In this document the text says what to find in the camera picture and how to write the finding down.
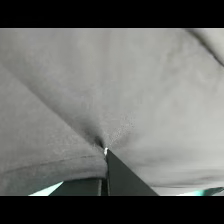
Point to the grey T-shirt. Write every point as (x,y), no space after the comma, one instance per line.
(133,83)

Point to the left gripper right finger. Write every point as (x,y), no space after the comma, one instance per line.
(125,178)

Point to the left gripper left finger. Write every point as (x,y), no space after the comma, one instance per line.
(81,187)

